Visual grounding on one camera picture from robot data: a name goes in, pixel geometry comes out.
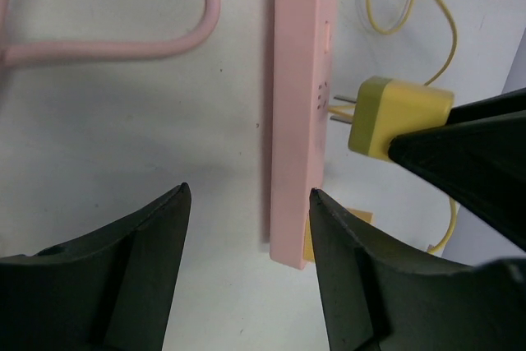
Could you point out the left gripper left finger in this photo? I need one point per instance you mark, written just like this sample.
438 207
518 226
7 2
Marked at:
111 289

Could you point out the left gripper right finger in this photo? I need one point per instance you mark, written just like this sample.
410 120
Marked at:
378 293

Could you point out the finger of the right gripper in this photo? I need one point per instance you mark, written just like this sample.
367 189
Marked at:
477 158

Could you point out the yellow plug adapter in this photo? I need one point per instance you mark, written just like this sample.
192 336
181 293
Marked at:
386 108

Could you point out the pink power strip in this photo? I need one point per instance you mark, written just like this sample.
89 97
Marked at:
304 33

